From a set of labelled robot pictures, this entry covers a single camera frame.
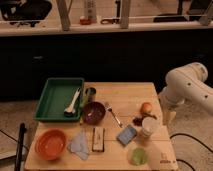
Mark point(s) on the blue sponge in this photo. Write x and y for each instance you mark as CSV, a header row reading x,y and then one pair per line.
x,y
127,135

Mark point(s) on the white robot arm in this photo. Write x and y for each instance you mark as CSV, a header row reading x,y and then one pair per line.
x,y
185,83

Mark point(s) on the dark purple bowl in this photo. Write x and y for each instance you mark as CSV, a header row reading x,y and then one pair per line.
x,y
93,113

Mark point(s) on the orange red bowl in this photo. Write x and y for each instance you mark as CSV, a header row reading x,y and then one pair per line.
x,y
51,144

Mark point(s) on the dark metal cup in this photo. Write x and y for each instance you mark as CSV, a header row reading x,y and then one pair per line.
x,y
90,94

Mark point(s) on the white plastic spoon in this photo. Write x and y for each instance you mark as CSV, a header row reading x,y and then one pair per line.
x,y
70,109

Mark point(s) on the dark small toy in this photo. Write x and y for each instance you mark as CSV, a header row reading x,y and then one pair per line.
x,y
137,121

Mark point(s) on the wooden block brush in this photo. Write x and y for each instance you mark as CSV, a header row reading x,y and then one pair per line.
x,y
98,139

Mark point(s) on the green plastic tray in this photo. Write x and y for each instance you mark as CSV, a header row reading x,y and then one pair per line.
x,y
56,96

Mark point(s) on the white cup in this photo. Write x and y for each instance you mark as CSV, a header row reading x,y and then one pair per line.
x,y
149,126

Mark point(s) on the wooden beam middle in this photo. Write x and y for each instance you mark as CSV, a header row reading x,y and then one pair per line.
x,y
125,12

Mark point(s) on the wooden beam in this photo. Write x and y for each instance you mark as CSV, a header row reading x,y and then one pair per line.
x,y
125,12
63,13

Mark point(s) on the light blue cloth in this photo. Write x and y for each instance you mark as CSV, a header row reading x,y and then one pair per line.
x,y
78,145

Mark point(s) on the small red object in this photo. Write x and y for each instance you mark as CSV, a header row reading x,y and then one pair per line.
x,y
84,21

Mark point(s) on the green clear cup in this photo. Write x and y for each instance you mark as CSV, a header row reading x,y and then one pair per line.
x,y
138,156

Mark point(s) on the wooden beam left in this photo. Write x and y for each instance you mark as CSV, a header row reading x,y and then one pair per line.
x,y
63,13

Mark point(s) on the black pole stand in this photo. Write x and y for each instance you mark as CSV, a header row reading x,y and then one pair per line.
x,y
20,144

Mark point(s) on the black office chair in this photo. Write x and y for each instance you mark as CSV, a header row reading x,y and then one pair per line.
x,y
30,12

